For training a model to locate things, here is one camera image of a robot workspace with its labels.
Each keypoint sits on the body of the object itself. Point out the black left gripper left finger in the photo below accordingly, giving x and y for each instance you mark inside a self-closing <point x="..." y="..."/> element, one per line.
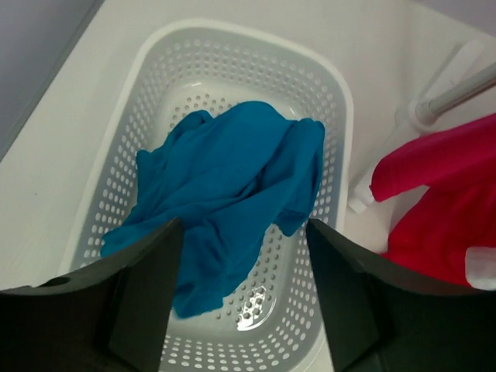
<point x="111" y="315"/>

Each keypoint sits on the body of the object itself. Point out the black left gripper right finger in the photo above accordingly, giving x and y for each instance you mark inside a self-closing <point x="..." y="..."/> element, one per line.
<point x="379" y="316"/>

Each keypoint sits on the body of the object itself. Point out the white t shirt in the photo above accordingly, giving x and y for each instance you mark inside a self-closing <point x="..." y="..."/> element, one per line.
<point x="480" y="268"/>

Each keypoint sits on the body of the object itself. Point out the red t shirt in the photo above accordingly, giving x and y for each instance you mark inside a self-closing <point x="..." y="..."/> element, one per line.
<point x="457" y="211"/>

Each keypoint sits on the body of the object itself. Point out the blue t shirt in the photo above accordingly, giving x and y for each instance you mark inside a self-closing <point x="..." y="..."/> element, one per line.
<point x="228" y="178"/>

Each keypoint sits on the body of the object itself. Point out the white perforated plastic basket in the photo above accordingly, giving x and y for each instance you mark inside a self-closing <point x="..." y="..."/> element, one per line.
<point x="272" y="321"/>

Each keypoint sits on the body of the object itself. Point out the silver white clothes rack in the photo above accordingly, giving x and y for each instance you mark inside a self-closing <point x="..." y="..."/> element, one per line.
<point x="449" y="88"/>

